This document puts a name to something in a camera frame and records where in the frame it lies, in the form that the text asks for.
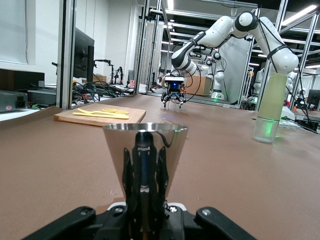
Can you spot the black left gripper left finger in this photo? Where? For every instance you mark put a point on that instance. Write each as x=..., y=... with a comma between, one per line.
x=100, y=225

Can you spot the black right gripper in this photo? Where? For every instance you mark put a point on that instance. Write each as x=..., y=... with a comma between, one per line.
x=175, y=88

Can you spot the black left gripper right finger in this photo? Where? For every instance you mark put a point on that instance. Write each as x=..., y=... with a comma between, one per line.
x=200, y=227

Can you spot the clear glass measuring cup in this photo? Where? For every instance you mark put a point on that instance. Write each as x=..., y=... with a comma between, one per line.
x=173, y=106

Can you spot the steel double jigger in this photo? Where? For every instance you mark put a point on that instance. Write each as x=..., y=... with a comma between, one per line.
x=117, y=150

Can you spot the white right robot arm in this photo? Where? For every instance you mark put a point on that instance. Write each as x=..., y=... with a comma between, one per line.
x=217, y=30

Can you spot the small black robot arm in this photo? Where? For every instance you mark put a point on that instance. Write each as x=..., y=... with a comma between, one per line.
x=110, y=67
x=120, y=75

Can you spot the white lab robot arm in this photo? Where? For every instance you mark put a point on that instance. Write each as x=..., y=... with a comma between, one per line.
x=217, y=75

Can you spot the cardboard box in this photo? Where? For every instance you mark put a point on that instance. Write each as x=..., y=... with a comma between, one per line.
x=200, y=86

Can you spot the lemon slice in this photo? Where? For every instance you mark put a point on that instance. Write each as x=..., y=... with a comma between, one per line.
x=122, y=112
x=109, y=110

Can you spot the brown table cover sheet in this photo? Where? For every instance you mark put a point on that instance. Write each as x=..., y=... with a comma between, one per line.
x=225, y=162

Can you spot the wooden cutting board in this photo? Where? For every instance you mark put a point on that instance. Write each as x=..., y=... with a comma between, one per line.
x=82, y=120

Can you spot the green sleeved glass bottle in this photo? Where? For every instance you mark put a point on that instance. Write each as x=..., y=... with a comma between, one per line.
x=272, y=100

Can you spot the black computer monitor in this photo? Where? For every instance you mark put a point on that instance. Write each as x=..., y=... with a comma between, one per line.
x=82, y=55

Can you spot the black equipment box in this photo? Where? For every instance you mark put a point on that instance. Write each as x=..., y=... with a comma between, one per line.
x=41, y=97

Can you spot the small black monitor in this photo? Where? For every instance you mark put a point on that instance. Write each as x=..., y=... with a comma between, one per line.
x=313, y=98

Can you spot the grey power supply unit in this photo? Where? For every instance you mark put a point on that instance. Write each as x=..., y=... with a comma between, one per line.
x=12, y=101

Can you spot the dark equipment case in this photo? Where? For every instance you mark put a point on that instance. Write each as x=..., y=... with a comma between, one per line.
x=20, y=80

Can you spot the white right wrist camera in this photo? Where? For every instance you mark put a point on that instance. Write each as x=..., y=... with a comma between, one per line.
x=174, y=78

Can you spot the aluminium frame post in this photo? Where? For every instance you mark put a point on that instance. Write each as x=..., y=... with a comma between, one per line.
x=142, y=50
x=66, y=50

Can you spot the aluminium arm base plate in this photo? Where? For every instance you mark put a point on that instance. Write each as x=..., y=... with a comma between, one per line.
x=291, y=123

